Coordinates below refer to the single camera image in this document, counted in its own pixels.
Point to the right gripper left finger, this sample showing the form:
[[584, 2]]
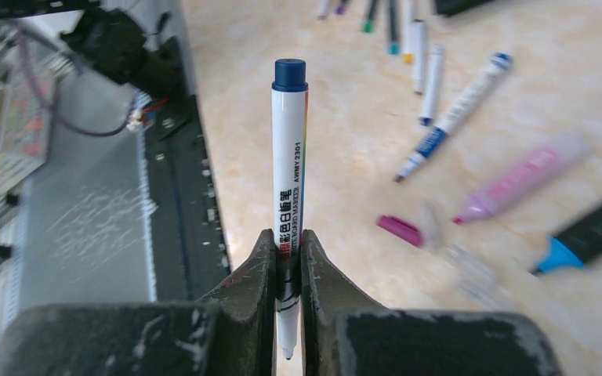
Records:
[[229, 331]]

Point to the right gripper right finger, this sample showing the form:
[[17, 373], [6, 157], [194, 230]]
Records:
[[346, 332]]

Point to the clear pen cap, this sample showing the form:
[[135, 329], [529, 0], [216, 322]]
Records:
[[429, 226], [477, 280]]

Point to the black highlighter blue cap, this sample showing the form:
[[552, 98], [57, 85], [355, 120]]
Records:
[[576, 246]]

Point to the thin marker navy cap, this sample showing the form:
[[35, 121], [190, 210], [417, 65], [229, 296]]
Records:
[[289, 102]]

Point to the thin marker dark blue cap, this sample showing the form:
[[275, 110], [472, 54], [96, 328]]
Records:
[[433, 86]]

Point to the thin marker yellow cap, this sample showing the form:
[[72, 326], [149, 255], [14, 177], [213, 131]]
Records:
[[408, 19]]

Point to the lilac highlighter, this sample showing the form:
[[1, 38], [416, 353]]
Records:
[[540, 166]]

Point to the blue gel pen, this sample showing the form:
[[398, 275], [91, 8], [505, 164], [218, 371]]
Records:
[[392, 27]]

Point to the white marker blue cap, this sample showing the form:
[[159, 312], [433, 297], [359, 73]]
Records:
[[457, 114]]

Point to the thin marker black cap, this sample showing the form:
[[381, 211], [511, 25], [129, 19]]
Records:
[[419, 55]]

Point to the green gel pen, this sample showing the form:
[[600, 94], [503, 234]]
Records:
[[369, 16]]

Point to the purple gel pen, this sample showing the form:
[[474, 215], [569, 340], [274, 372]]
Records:
[[341, 7]]

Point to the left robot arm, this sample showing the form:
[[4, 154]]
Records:
[[112, 43]]

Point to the black grey chessboard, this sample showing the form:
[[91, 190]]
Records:
[[450, 8]]

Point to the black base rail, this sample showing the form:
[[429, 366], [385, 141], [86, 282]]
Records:
[[190, 255]]

